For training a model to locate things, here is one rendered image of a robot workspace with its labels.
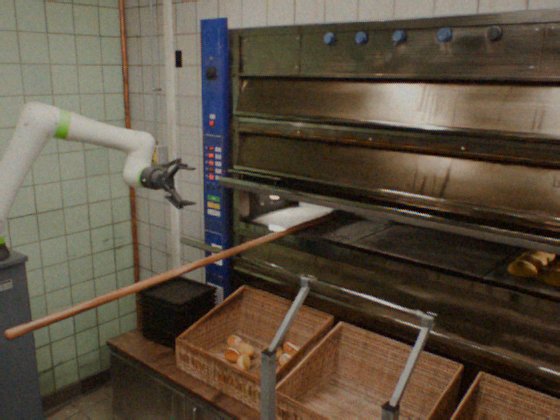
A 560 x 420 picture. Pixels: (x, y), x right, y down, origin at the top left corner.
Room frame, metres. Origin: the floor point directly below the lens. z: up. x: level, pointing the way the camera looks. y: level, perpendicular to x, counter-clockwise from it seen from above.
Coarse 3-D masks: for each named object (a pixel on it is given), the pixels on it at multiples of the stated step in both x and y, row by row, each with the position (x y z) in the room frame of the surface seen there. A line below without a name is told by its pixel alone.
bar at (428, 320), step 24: (192, 240) 2.30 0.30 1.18; (264, 264) 2.01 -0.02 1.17; (336, 288) 1.78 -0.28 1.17; (288, 312) 1.81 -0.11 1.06; (408, 312) 1.59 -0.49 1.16; (264, 360) 1.70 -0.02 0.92; (408, 360) 1.48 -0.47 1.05; (264, 384) 1.70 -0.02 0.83; (264, 408) 1.70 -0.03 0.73; (384, 408) 1.38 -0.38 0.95
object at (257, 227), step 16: (240, 224) 2.60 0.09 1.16; (256, 224) 2.55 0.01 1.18; (288, 240) 2.40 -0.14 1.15; (304, 240) 2.34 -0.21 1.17; (320, 240) 2.30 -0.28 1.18; (352, 256) 2.17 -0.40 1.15; (368, 256) 2.12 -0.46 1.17; (384, 256) 2.09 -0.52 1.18; (416, 272) 1.97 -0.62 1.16; (432, 272) 1.93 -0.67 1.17; (448, 272) 1.91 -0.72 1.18; (464, 288) 1.85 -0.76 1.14; (480, 288) 1.81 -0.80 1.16; (496, 288) 1.77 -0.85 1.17; (512, 288) 1.76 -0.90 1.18; (528, 304) 1.70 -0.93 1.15; (544, 304) 1.67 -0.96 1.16
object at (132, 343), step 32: (128, 352) 2.35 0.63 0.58; (160, 352) 2.36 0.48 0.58; (128, 384) 2.37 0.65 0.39; (160, 384) 2.19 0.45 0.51; (192, 384) 2.08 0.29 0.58; (128, 416) 2.38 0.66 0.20; (160, 416) 2.20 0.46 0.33; (192, 416) 2.05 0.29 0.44; (224, 416) 1.92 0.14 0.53; (256, 416) 1.86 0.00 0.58
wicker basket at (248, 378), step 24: (240, 288) 2.54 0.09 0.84; (216, 312) 2.41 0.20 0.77; (240, 312) 2.53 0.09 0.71; (264, 312) 2.44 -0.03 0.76; (312, 312) 2.28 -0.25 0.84; (192, 336) 2.29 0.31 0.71; (216, 336) 2.40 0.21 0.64; (240, 336) 2.49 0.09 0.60; (264, 336) 2.40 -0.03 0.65; (288, 336) 2.32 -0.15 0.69; (312, 336) 2.09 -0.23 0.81; (192, 360) 2.26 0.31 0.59; (216, 360) 2.04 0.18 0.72; (288, 360) 1.97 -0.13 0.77; (216, 384) 2.05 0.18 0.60; (240, 384) 2.08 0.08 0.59
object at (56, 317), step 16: (304, 224) 2.47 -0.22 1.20; (256, 240) 2.21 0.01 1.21; (224, 256) 2.04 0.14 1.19; (176, 272) 1.85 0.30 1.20; (128, 288) 1.68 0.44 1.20; (144, 288) 1.73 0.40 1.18; (80, 304) 1.55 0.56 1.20; (96, 304) 1.58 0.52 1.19; (48, 320) 1.46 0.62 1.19; (16, 336) 1.38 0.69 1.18
